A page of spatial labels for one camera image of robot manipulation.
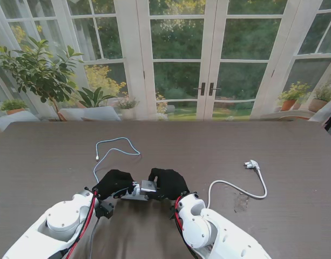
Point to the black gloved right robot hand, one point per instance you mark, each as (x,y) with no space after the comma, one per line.
(170,183)

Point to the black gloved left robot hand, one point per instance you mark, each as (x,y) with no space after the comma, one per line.
(114,183)

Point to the grey charger adapter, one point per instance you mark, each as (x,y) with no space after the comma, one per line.
(149,185)

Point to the white power strip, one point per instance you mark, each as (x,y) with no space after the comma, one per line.
(135,196)

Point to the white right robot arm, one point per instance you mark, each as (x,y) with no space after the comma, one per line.
(219,232)

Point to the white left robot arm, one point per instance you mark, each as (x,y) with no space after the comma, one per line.
(60,224)

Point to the printed garden window backdrop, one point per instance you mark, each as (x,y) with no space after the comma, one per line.
(178,40)

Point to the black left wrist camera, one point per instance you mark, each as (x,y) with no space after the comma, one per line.
(105,211)

